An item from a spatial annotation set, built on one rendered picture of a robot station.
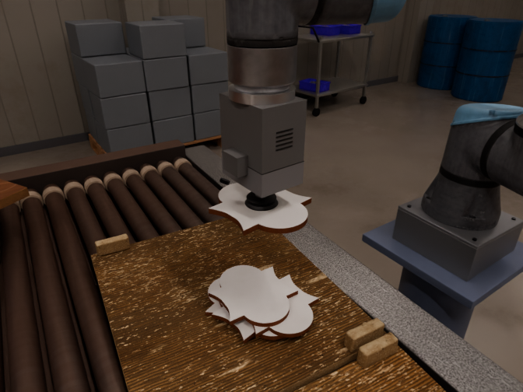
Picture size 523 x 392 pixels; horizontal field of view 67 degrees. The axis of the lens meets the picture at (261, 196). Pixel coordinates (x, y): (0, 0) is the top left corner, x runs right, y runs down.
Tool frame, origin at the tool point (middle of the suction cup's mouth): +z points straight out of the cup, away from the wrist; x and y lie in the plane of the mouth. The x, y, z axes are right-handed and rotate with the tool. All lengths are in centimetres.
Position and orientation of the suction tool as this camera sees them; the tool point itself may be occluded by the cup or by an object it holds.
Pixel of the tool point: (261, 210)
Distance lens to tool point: 52.3
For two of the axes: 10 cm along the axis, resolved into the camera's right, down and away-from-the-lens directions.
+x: 8.0, -2.9, 5.3
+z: 0.0, 8.8, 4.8
